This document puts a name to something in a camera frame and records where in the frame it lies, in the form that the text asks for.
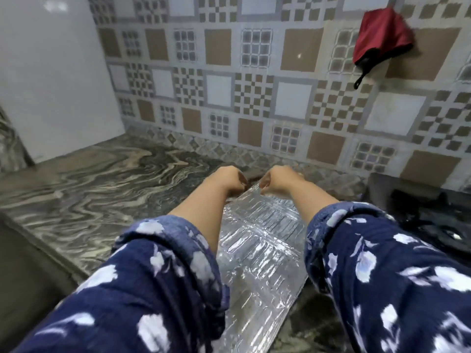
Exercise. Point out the person's right forearm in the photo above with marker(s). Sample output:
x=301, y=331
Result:
x=368, y=268

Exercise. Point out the person's left hand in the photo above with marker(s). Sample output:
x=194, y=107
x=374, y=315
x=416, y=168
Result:
x=229, y=179

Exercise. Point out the person's right hand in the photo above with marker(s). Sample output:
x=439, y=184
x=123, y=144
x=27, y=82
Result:
x=281, y=180

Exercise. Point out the person's right fingers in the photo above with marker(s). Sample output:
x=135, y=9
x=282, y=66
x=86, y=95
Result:
x=264, y=182

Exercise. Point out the black gas stove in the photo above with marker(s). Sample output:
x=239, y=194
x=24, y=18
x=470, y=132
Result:
x=423, y=213

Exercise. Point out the silver foil sheet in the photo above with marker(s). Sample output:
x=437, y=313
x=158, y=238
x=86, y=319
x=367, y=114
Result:
x=257, y=249

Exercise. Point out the person's left forearm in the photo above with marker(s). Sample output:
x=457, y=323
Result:
x=154, y=275

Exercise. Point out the person's left fingers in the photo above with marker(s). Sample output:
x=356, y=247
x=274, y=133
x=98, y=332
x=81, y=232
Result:
x=243, y=181

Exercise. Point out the white board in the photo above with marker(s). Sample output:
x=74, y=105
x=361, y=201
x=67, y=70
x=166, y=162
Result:
x=55, y=75

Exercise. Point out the red and black cloth bag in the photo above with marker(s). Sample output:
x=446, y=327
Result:
x=381, y=33

